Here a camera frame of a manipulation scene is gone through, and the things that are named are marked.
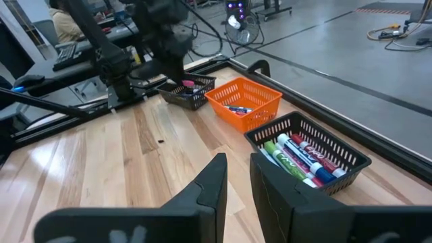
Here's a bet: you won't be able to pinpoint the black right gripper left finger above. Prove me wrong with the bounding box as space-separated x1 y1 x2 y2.
161 153 229 243

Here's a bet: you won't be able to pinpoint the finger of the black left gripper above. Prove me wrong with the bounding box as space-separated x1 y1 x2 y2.
164 63 187 86

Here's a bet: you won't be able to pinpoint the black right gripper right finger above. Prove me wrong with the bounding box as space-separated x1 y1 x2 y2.
250 153 355 243

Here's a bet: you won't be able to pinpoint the light green whiteboard marker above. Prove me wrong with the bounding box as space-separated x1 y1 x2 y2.
263 140 319 189

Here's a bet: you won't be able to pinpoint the dark blue whiteboard marker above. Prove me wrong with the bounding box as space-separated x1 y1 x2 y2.
277 133 338 185

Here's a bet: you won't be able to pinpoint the thin dark blue marker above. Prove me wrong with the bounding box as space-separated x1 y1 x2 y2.
223 105 254 114

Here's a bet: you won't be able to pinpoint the black plastic basket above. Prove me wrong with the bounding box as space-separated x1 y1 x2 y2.
244 111 373 196
155 72 217 111

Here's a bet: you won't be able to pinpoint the black floor fan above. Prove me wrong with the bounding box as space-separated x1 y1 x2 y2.
223 12 265 55

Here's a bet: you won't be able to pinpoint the computer tower pink lights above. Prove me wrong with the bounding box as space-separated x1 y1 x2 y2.
224 0 248 20

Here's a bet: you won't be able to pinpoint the orange plastic basket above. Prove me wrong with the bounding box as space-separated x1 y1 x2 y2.
204 76 284 134

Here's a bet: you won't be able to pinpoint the black keyboard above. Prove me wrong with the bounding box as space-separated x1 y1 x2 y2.
51 43 79 72

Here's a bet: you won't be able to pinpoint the person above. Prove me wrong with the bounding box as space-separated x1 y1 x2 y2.
48 0 86 44

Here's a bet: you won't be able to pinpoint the black rolling table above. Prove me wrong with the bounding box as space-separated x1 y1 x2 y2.
255 0 294 18

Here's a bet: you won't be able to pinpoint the light grey office chair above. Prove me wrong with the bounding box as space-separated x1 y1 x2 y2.
32 19 61 49

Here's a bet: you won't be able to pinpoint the black computer mouse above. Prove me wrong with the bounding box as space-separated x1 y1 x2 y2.
12 74 47 92

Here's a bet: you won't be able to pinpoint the black arch handle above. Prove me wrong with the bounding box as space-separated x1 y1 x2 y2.
245 59 272 78

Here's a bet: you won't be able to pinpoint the yellow floor cable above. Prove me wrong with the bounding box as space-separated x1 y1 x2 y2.
366 0 432 42

